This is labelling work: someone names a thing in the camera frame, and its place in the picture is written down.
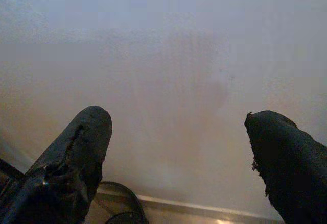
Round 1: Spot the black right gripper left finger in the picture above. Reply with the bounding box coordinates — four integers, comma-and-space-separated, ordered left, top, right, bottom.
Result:
10, 106, 113, 224

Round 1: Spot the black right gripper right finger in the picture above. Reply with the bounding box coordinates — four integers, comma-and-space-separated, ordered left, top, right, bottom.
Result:
244, 110, 327, 224

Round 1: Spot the black mesh trash bin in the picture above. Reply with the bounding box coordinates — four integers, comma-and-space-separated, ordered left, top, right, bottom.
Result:
94, 180, 149, 224

